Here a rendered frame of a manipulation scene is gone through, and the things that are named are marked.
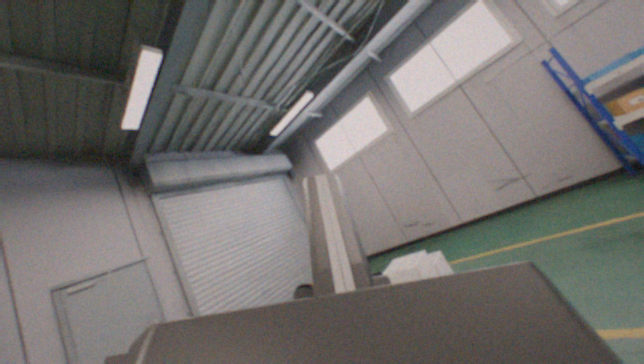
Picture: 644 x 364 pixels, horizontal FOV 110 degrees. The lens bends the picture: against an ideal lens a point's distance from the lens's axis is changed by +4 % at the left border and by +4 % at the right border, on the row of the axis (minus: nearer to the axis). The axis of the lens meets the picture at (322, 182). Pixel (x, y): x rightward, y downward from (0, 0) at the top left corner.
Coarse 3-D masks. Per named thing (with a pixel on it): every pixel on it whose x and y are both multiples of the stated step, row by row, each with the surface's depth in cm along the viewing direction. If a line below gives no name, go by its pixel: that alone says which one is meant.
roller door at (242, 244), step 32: (192, 192) 444; (224, 192) 496; (256, 192) 553; (288, 192) 628; (160, 224) 384; (192, 224) 419; (224, 224) 463; (256, 224) 511; (288, 224) 577; (192, 256) 394; (224, 256) 433; (256, 256) 475; (288, 256) 532; (192, 288) 372; (224, 288) 405; (256, 288) 445; (288, 288) 491
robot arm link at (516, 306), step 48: (384, 288) 5; (432, 288) 5; (480, 288) 5; (528, 288) 5; (144, 336) 5; (192, 336) 5; (240, 336) 5; (288, 336) 5; (336, 336) 5; (384, 336) 5; (432, 336) 5; (480, 336) 4; (528, 336) 4; (576, 336) 4
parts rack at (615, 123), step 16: (544, 64) 335; (560, 64) 288; (640, 64) 252; (560, 80) 327; (576, 80) 281; (608, 80) 267; (576, 96) 321; (592, 96) 276; (608, 112) 270; (640, 112) 257; (608, 144) 309; (624, 160) 304; (640, 160) 262
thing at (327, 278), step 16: (320, 176) 11; (304, 192) 10; (320, 192) 10; (320, 208) 9; (320, 224) 8; (320, 240) 8; (320, 256) 7; (336, 256) 7; (320, 272) 7; (336, 272) 7; (304, 288) 7; (320, 288) 6; (336, 288) 6
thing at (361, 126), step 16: (368, 96) 515; (352, 112) 543; (368, 112) 520; (336, 128) 575; (352, 128) 549; (368, 128) 525; (384, 128) 503; (320, 144) 612; (336, 144) 582; (352, 144) 553; (368, 144) 531; (336, 160) 589
